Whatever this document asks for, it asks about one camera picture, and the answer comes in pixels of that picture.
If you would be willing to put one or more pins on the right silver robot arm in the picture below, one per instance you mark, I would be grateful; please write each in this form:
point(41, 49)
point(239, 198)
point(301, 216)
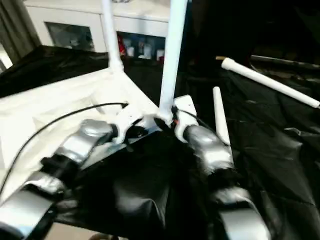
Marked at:
point(220, 165)

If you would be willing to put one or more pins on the white glass-door cabinet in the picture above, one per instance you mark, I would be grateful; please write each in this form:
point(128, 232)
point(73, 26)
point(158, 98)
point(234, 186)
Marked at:
point(90, 17)

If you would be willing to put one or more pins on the white plastic table top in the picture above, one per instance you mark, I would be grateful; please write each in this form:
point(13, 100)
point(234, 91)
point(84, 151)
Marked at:
point(75, 100)

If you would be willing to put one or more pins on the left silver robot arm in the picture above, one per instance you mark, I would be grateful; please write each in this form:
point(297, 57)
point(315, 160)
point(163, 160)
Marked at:
point(65, 155)

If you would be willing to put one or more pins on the small red bottle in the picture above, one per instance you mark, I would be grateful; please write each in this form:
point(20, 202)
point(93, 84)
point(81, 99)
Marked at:
point(121, 46)

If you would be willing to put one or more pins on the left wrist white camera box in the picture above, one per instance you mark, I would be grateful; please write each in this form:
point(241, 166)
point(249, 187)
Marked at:
point(127, 120)

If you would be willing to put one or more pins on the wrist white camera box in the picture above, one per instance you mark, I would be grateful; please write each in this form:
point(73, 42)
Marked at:
point(186, 107)
point(127, 120)

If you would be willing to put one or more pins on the black plastic mat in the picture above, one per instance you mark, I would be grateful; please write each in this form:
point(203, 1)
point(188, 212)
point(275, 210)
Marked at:
point(280, 160)

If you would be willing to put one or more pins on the white plastic table leg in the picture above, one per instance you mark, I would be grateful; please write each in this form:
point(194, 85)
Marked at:
point(270, 80)
point(220, 115)
point(172, 55)
point(112, 35)

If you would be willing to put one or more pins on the grey curtain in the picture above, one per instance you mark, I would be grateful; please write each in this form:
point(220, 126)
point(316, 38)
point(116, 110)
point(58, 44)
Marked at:
point(17, 27)

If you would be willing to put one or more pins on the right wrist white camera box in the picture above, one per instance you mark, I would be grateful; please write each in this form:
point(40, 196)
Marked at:
point(186, 107)

